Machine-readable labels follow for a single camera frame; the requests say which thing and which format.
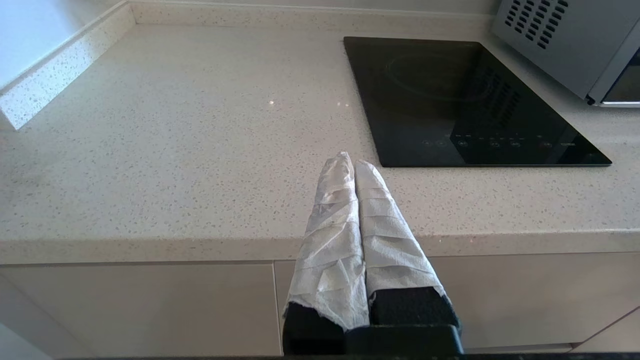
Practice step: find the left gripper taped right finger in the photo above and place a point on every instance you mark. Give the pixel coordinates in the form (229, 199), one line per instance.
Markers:
(390, 245)

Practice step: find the black silver microwave oven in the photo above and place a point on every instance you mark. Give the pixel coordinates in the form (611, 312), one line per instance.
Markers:
(575, 40)

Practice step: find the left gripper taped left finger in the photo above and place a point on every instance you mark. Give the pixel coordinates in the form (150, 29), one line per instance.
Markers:
(330, 250)

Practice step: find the black glass induction cooktop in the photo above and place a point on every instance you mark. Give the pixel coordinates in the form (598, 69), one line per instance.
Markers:
(450, 100)

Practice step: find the beige cabinet front panel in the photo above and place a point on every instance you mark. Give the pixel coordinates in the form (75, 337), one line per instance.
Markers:
(140, 310)
(525, 295)

